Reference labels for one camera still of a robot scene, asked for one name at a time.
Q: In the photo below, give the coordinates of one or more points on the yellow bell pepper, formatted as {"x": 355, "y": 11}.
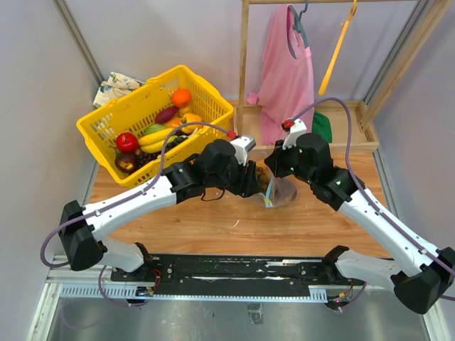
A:
{"x": 194, "y": 119}

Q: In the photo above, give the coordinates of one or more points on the patterned cloth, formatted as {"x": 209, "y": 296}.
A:
{"x": 115, "y": 87}

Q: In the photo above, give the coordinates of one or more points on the orange fruit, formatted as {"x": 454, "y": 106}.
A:
{"x": 181, "y": 98}

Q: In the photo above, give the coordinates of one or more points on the brown longan bunch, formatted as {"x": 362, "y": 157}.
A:
{"x": 264, "y": 176}

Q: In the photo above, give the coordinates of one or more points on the clear zip top bag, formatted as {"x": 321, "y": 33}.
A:
{"x": 271, "y": 198}

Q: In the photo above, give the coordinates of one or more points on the dark grape bunch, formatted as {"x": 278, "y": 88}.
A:
{"x": 174, "y": 141}

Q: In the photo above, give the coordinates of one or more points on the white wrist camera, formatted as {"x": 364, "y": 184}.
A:
{"x": 243, "y": 145}
{"x": 294, "y": 128}

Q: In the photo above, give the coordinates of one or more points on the yellow banana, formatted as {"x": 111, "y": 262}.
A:
{"x": 153, "y": 143}

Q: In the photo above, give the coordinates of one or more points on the wooden clothes rack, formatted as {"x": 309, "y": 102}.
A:
{"x": 364, "y": 138}

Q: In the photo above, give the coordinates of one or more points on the green cloth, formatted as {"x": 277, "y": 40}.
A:
{"x": 321, "y": 125}

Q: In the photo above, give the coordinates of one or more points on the right aluminium frame post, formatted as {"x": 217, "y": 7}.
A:
{"x": 415, "y": 17}

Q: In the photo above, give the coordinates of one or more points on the teal clothes hanger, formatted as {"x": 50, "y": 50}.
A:
{"x": 298, "y": 25}

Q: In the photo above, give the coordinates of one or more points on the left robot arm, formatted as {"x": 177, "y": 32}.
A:
{"x": 85, "y": 234}

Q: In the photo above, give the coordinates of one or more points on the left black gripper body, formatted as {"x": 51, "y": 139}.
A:
{"x": 237, "y": 177}

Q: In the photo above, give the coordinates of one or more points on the purple sweet potato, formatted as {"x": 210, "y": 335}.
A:
{"x": 166, "y": 115}

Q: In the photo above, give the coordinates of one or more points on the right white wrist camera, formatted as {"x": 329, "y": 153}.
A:
{"x": 294, "y": 128}

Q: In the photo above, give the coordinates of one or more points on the yellow clothes hanger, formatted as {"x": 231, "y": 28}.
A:
{"x": 327, "y": 77}

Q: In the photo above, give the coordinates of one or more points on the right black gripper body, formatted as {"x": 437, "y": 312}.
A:
{"x": 286, "y": 160}

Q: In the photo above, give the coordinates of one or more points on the bright red apple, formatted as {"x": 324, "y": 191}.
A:
{"x": 127, "y": 143}

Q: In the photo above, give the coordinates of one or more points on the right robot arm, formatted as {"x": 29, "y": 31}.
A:
{"x": 419, "y": 273}

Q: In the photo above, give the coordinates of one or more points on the yellow plastic basket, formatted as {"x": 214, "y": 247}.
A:
{"x": 135, "y": 112}

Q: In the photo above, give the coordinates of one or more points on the green fruit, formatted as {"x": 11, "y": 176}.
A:
{"x": 154, "y": 128}

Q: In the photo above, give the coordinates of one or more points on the aluminium frame post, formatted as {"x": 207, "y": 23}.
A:
{"x": 415, "y": 17}
{"x": 75, "y": 32}

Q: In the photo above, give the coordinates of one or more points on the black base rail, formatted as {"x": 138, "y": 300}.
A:
{"x": 233, "y": 278}

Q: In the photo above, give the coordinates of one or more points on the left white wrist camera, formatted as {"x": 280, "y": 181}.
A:
{"x": 243, "y": 145}

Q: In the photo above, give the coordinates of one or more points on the left aluminium frame post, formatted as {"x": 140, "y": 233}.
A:
{"x": 75, "y": 32}

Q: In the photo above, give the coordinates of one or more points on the pink shirt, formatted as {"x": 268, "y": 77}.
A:
{"x": 287, "y": 75}

